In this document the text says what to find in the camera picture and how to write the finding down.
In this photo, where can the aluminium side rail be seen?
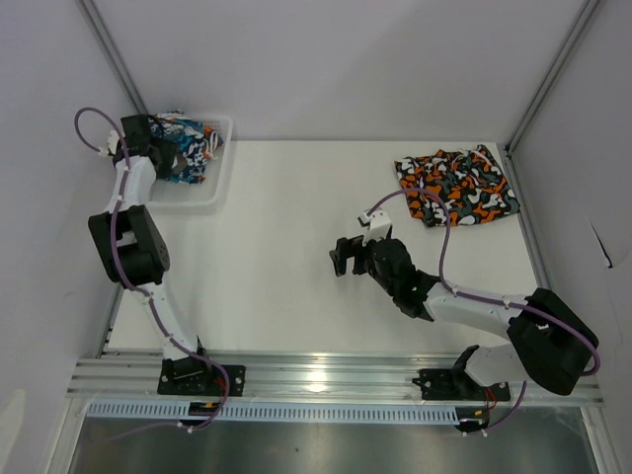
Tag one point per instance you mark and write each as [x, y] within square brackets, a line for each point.
[110, 319]
[535, 257]

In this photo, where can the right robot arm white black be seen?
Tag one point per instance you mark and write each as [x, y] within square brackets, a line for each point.
[487, 312]

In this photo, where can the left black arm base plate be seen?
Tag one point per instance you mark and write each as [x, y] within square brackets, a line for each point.
[190, 377]

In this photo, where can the right aluminium corner post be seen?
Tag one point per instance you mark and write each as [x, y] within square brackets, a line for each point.
[563, 55]

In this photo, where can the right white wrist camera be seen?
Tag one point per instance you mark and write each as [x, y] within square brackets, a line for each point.
[376, 226]

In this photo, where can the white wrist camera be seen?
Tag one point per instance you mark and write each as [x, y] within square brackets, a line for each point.
[108, 145]
[376, 226]

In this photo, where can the aluminium corner post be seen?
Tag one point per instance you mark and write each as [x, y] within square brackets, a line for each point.
[110, 51]
[563, 55]

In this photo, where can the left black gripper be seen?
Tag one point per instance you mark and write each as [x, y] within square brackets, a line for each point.
[169, 151]

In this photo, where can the right aluminium side rail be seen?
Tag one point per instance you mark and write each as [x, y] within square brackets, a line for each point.
[535, 257]

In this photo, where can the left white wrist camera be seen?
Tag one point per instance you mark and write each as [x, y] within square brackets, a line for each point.
[108, 145]

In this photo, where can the left aluminium corner post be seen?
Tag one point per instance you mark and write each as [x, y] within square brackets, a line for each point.
[110, 51]

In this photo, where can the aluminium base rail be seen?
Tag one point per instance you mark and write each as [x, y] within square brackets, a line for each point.
[291, 378]

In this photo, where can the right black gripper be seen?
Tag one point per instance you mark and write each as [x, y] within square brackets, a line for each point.
[350, 248]

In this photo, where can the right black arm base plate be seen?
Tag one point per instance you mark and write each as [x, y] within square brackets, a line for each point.
[439, 384]

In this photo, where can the blue patterned shorts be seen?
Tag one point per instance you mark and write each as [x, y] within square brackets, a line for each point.
[195, 146]

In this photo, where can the left aluminium side rail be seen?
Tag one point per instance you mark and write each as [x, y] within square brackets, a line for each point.
[110, 319]

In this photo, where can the orange black camouflage shorts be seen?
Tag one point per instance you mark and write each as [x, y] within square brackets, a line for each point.
[461, 187]

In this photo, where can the white slotted cable duct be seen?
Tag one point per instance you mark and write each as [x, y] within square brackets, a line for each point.
[274, 412]

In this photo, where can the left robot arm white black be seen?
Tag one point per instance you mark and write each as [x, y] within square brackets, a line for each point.
[131, 248]

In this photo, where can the white plastic basket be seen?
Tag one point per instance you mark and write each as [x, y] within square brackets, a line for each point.
[181, 199]

